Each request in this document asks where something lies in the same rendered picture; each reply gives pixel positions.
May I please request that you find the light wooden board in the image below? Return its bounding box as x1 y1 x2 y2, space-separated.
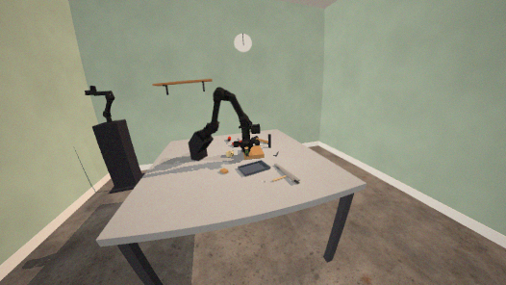
243 145 265 160

